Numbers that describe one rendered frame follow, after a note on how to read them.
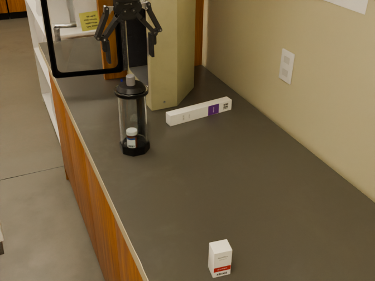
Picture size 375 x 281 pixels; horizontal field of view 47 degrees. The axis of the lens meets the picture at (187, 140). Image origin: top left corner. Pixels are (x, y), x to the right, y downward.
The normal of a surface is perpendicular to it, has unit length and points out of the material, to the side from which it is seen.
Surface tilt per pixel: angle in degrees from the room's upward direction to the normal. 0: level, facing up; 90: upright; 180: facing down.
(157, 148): 0
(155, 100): 90
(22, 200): 0
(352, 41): 90
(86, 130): 0
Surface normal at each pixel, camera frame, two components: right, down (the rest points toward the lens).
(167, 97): 0.41, 0.48
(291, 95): -0.91, 0.21
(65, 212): 0.01, -0.85
